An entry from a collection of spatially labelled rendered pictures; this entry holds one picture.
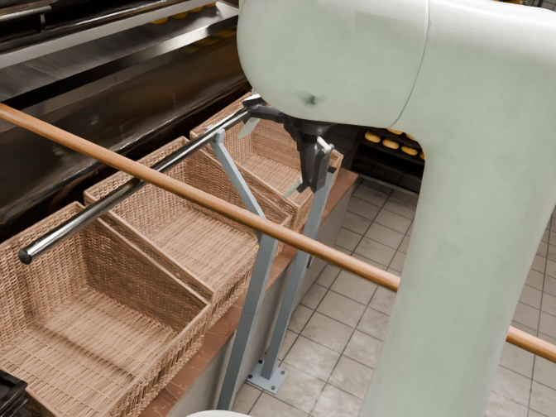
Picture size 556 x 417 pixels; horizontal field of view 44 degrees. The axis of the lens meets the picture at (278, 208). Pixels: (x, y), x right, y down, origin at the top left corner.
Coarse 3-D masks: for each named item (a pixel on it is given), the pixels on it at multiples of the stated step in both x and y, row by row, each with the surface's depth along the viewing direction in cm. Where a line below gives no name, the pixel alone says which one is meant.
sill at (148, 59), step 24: (216, 24) 253; (168, 48) 219; (192, 48) 231; (96, 72) 190; (120, 72) 195; (144, 72) 207; (24, 96) 167; (48, 96) 170; (72, 96) 178; (0, 120) 155
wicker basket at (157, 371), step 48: (0, 288) 171; (48, 288) 187; (96, 288) 203; (144, 288) 194; (48, 336) 183; (96, 336) 187; (192, 336) 183; (48, 384) 169; (96, 384) 173; (144, 384) 164
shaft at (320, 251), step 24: (24, 120) 152; (72, 144) 149; (120, 168) 146; (144, 168) 145; (192, 192) 142; (240, 216) 140; (288, 240) 137; (312, 240) 137; (336, 264) 135; (360, 264) 134; (528, 336) 127; (552, 360) 126
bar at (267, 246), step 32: (224, 128) 181; (224, 160) 180; (128, 192) 143; (320, 192) 227; (64, 224) 127; (32, 256) 119; (256, 256) 187; (256, 288) 192; (288, 288) 248; (288, 320) 256; (224, 384) 212; (256, 384) 266
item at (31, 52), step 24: (96, 0) 177; (120, 0) 179; (144, 0) 181; (192, 0) 186; (216, 0) 199; (0, 24) 147; (24, 24) 148; (48, 24) 150; (120, 24) 158; (24, 48) 131; (48, 48) 137
